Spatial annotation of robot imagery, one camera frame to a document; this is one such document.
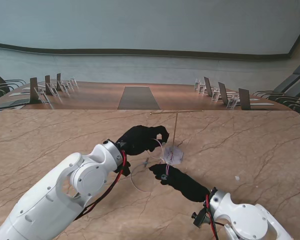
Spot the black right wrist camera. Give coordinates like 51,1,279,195
191,208,211,228

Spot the red black left arm cable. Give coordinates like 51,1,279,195
74,149,131,222

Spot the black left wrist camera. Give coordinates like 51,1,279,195
114,161,131,177

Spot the brown wooden conference table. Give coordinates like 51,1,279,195
0,80,295,112

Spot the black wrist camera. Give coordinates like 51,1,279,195
114,161,131,177
191,208,211,228

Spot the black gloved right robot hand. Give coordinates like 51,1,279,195
148,163,212,203

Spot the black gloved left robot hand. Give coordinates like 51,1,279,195
114,124,170,157

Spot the gold T rack marble base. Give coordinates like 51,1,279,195
149,109,205,166

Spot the white thin cable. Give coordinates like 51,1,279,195
130,137,175,193

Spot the red black arm cable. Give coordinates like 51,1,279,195
204,193,221,240
74,149,131,222

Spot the red black right arm cable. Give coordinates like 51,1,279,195
204,193,221,240

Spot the grey desk pad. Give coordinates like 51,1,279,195
0,98,31,111
249,101,275,107
7,91,31,97

